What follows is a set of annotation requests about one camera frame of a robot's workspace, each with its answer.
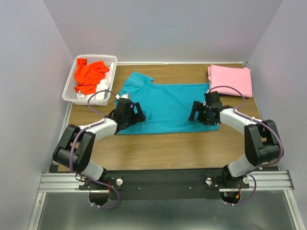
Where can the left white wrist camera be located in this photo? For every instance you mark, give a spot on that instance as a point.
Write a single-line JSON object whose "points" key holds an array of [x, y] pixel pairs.
{"points": [[126, 96]]}

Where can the orange t shirt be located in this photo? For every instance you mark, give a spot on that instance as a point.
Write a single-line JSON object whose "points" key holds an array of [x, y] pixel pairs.
{"points": [[88, 76]]}

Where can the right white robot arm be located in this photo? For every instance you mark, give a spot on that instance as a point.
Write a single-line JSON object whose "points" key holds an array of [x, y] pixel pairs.
{"points": [[262, 143]]}

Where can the aluminium frame rail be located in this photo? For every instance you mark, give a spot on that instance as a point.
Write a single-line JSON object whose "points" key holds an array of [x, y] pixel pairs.
{"points": [[277, 204]]}

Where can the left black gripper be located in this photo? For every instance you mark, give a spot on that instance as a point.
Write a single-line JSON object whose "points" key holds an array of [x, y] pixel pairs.
{"points": [[138, 117]]}

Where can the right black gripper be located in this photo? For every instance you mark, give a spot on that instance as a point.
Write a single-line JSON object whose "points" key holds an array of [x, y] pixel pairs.
{"points": [[198, 106]]}

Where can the white t shirt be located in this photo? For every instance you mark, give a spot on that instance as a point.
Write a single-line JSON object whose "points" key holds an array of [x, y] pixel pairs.
{"points": [[92, 78]]}

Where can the folded pink t shirt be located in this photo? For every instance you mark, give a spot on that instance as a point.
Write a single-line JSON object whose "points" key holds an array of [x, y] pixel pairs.
{"points": [[239, 78]]}

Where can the white plastic laundry basket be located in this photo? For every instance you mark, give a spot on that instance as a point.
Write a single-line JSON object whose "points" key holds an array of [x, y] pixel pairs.
{"points": [[69, 94]]}

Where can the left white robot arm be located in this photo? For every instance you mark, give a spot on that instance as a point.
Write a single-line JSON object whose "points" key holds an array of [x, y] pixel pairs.
{"points": [[75, 146]]}

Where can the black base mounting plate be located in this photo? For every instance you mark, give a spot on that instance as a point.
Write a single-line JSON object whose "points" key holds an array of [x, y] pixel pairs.
{"points": [[207, 183]]}

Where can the teal polo shirt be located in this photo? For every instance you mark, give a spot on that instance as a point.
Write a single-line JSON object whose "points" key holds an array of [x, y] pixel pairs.
{"points": [[166, 107]]}

